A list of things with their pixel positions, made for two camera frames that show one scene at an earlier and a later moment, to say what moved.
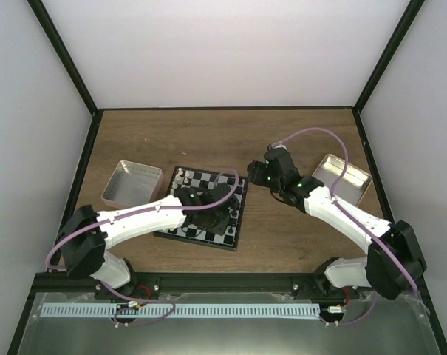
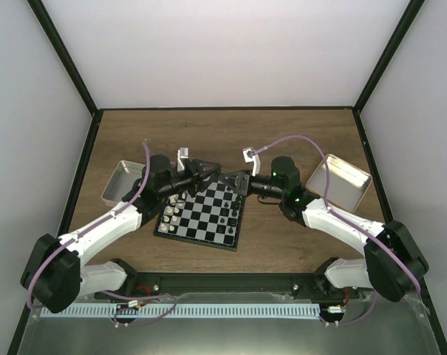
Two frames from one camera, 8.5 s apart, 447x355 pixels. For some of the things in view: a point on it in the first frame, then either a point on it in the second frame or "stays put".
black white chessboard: (195, 230) stays put
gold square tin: (352, 188) stays put
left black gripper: (216, 220) → (190, 177)
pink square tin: (132, 185) stays put
